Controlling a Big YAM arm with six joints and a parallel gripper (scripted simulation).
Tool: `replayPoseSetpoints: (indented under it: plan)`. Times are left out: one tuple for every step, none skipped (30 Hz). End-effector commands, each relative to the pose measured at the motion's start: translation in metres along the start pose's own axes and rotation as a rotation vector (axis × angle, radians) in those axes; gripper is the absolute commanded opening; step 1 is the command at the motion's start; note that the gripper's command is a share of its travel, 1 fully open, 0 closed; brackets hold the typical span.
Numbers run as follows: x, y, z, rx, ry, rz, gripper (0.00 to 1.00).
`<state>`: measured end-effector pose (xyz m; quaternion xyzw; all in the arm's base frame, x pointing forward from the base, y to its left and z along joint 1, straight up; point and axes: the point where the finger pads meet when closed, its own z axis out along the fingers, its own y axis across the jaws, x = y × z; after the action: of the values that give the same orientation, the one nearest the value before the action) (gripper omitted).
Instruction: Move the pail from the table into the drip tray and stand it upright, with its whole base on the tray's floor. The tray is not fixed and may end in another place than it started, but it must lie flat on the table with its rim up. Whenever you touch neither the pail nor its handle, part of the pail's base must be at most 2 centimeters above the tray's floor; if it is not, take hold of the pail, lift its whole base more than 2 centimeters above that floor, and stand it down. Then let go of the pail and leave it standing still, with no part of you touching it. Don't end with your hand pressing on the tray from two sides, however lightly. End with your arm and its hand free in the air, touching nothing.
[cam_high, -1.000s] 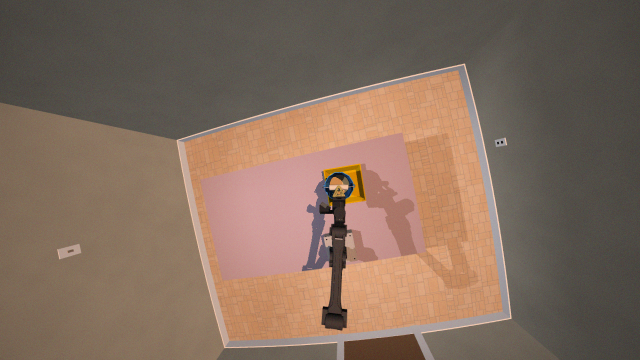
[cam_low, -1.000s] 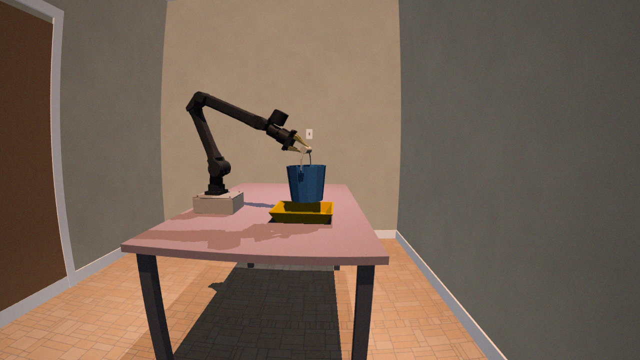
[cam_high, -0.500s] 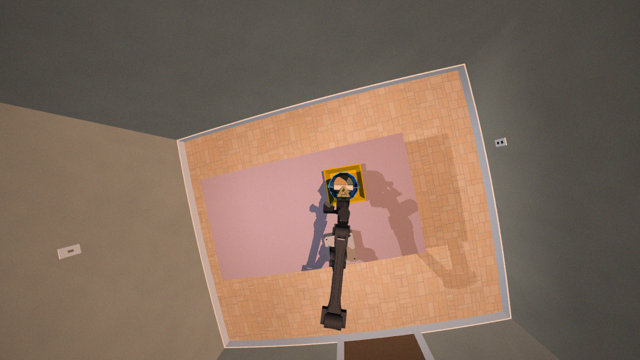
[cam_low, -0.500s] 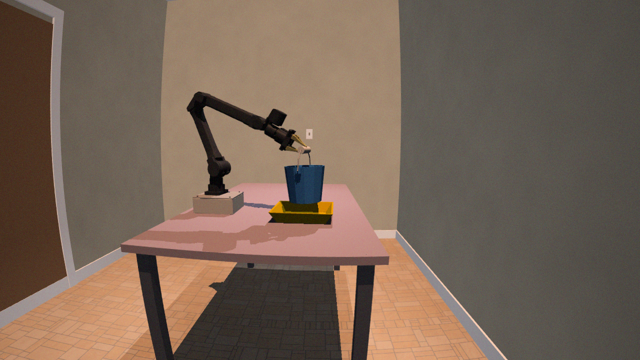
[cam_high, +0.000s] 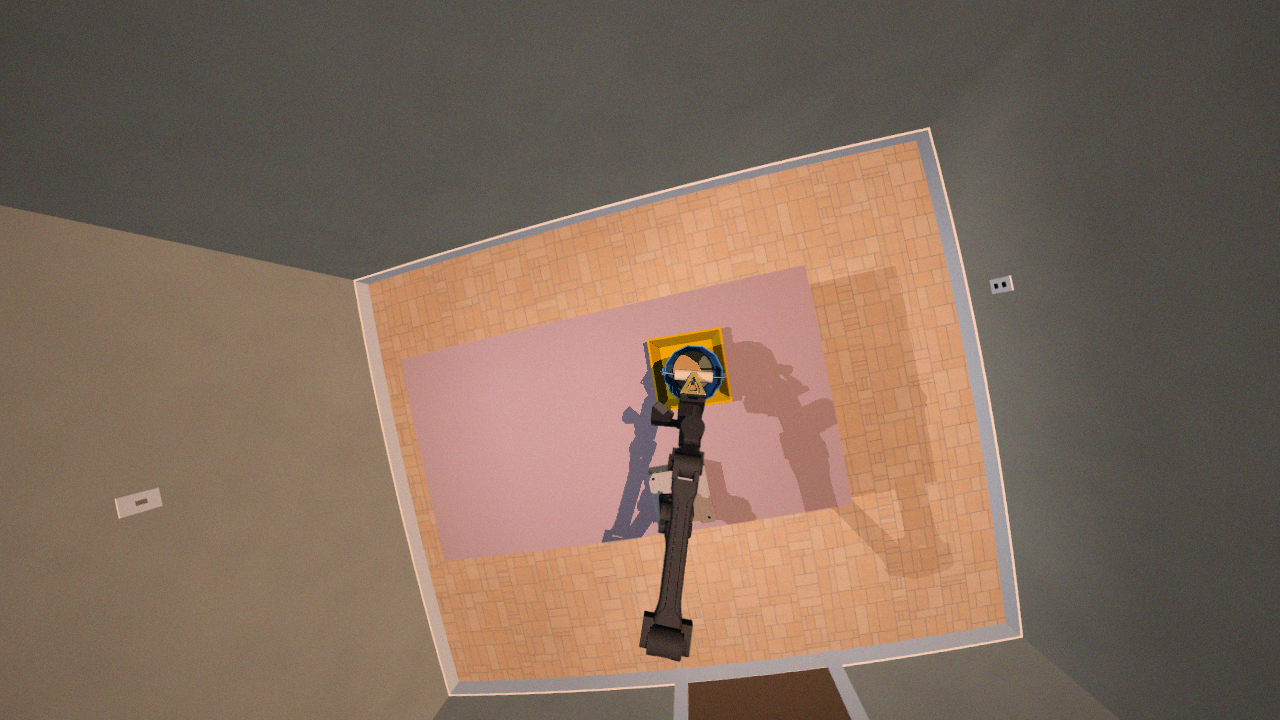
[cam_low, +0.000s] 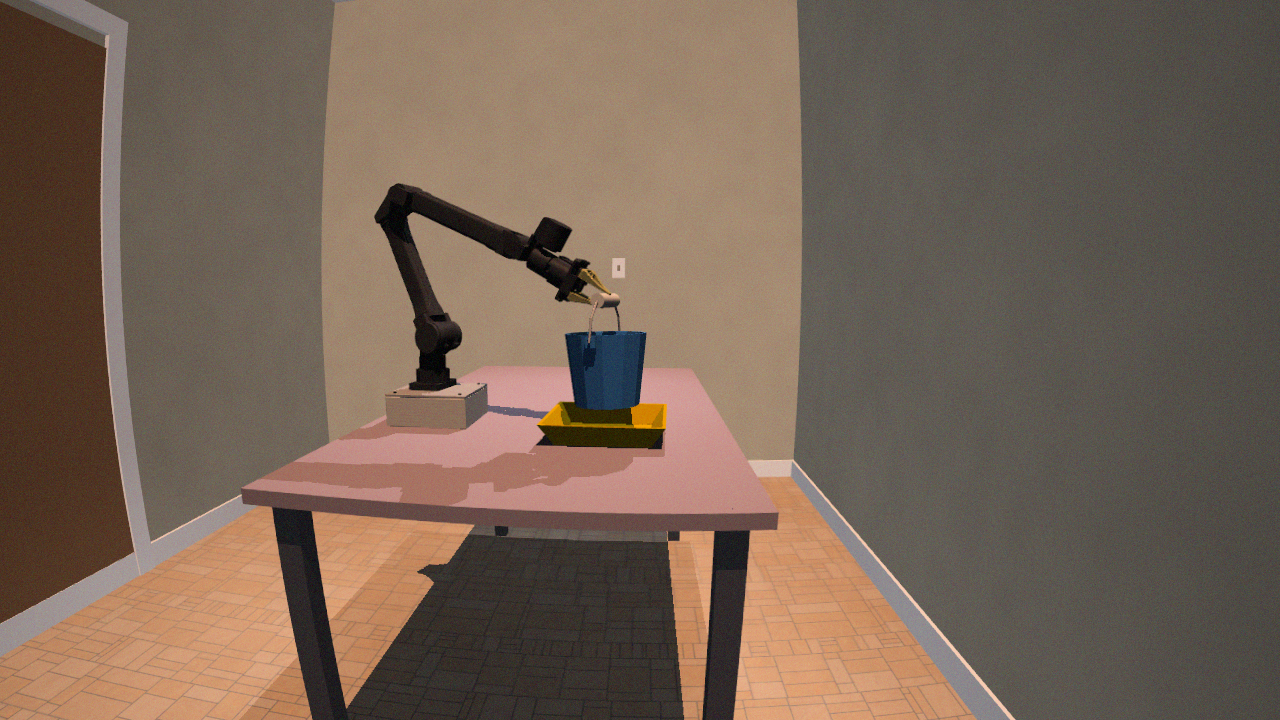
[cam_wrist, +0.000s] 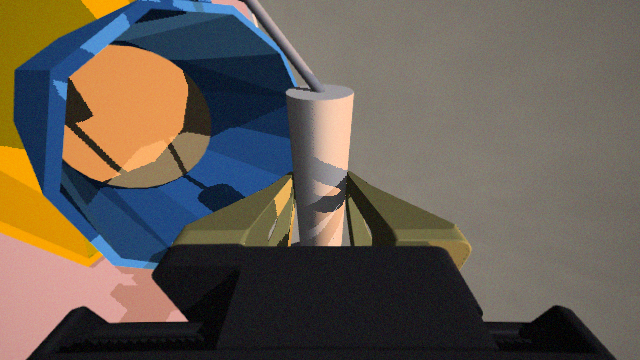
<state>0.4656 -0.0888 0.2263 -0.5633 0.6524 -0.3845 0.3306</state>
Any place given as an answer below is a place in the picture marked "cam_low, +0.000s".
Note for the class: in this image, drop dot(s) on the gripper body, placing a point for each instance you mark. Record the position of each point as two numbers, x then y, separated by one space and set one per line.
565 276

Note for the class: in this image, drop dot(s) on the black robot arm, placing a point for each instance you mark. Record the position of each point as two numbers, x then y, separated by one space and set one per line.
437 336

